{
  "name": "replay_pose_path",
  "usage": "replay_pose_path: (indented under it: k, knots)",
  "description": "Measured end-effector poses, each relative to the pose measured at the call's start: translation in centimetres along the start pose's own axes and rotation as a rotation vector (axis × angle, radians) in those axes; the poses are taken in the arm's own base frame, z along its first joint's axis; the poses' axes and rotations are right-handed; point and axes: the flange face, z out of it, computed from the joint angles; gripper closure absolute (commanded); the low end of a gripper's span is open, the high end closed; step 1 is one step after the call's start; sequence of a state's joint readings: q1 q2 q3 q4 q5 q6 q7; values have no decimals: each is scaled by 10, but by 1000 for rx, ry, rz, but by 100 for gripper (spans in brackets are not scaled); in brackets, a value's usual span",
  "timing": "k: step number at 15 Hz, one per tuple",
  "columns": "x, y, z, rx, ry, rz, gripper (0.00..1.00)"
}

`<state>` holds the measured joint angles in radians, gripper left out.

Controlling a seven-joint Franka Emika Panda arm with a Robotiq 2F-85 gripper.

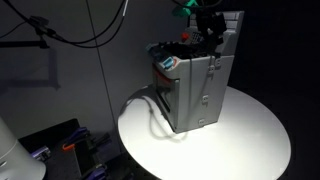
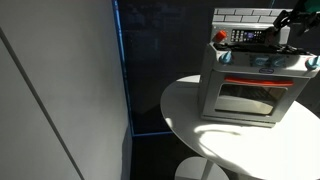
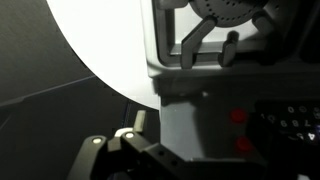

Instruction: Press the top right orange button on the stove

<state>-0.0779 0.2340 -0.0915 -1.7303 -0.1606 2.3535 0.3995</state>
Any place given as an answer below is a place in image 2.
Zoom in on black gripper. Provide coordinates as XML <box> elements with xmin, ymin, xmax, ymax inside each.
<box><xmin>268</xmin><ymin>0</ymin><xmax>320</xmax><ymax>44</ymax></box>

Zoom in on blue stove knob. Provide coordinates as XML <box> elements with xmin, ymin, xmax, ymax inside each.
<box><xmin>269</xmin><ymin>55</ymin><xmax>287</xmax><ymax>69</ymax></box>
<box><xmin>249</xmin><ymin>55</ymin><xmax>270</xmax><ymax>67</ymax></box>
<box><xmin>218</xmin><ymin>50</ymin><xmax>233</xmax><ymax>66</ymax></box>
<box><xmin>305</xmin><ymin>55</ymin><xmax>320</xmax><ymax>71</ymax></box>

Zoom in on black stove burner grates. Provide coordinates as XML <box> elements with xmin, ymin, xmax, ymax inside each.
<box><xmin>214</xmin><ymin>42</ymin><xmax>313</xmax><ymax>56</ymax></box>

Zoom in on black stove control panel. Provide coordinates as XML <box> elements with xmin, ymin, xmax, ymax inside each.
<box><xmin>230</xmin><ymin>28</ymin><xmax>268</xmax><ymax>44</ymax></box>

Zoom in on red round stove knob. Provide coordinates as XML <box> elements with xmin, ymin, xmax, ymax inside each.
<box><xmin>213</xmin><ymin>29</ymin><xmax>228</xmax><ymax>44</ymax></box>

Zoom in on grey toy stove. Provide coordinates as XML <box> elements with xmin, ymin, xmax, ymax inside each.
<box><xmin>198</xmin><ymin>7</ymin><xmax>320</xmax><ymax>129</ymax></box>

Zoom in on red oven door handle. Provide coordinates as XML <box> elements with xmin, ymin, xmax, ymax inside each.
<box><xmin>223</xmin><ymin>76</ymin><xmax>295</xmax><ymax>88</ymax></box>

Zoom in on blue frame strip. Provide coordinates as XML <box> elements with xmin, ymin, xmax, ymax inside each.
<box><xmin>111</xmin><ymin>0</ymin><xmax>175</xmax><ymax>138</ymax></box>

